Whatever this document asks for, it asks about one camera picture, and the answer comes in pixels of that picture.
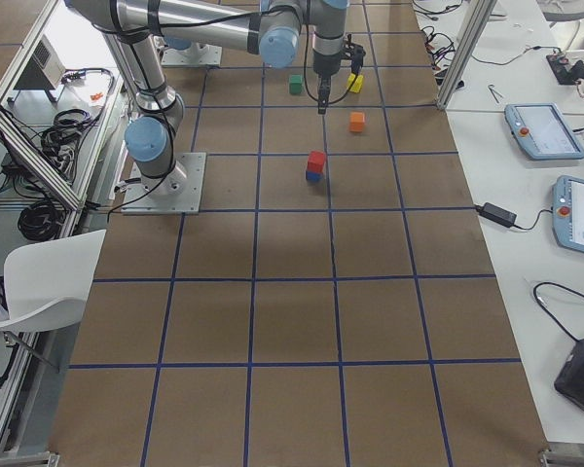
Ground lower teach pendant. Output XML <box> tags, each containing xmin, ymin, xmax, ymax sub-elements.
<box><xmin>552</xmin><ymin>175</ymin><xmax>584</xmax><ymax>253</ymax></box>

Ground blue block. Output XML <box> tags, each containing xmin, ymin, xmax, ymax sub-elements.
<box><xmin>306</xmin><ymin>170</ymin><xmax>323</xmax><ymax>183</ymax></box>

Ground white chair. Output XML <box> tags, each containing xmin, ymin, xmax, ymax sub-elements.
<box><xmin>0</xmin><ymin>230</ymin><xmax>106</xmax><ymax>332</ymax></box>

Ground yellow block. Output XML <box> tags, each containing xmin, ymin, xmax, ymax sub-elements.
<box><xmin>347</xmin><ymin>73</ymin><xmax>364</xmax><ymax>93</ymax></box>

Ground upper teach pendant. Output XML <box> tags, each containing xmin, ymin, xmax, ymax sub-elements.
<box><xmin>504</xmin><ymin>103</ymin><xmax>584</xmax><ymax>161</ymax></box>

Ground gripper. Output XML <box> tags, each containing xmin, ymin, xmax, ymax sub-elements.
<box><xmin>312</xmin><ymin>33</ymin><xmax>344</xmax><ymax>115</ymax></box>

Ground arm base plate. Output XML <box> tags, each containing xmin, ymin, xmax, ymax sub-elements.
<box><xmin>161</xmin><ymin>43</ymin><xmax>222</xmax><ymax>68</ymax></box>
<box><xmin>121</xmin><ymin>152</ymin><xmax>206</xmax><ymax>215</ymax></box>

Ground red block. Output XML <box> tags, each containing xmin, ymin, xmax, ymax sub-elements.
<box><xmin>307</xmin><ymin>151</ymin><xmax>327</xmax><ymax>173</ymax></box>

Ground grey control box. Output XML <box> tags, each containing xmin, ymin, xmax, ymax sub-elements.
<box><xmin>14</xmin><ymin>35</ymin><xmax>67</xmax><ymax>103</ymax></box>

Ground black power adapter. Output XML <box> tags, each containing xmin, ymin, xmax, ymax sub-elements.
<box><xmin>475</xmin><ymin>202</ymin><xmax>517</xmax><ymax>228</ymax></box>

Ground orange block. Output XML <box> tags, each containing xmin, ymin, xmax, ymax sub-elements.
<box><xmin>348</xmin><ymin>112</ymin><xmax>366</xmax><ymax>133</ymax></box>

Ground hex key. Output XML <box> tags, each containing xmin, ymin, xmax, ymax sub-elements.
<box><xmin>488</xmin><ymin>84</ymin><xmax>502</xmax><ymax>103</ymax></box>

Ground aluminium frame post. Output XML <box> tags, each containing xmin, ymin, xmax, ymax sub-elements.
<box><xmin>436</xmin><ymin>0</ymin><xmax>496</xmax><ymax>110</ymax></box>

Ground teach pendant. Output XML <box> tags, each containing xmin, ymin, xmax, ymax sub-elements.
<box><xmin>552</xmin><ymin>175</ymin><xmax>584</xmax><ymax>253</ymax></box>
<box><xmin>504</xmin><ymin>103</ymin><xmax>584</xmax><ymax>161</ymax></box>

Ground green block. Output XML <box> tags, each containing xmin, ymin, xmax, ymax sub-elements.
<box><xmin>288</xmin><ymin>74</ymin><xmax>304</xmax><ymax>95</ymax></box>

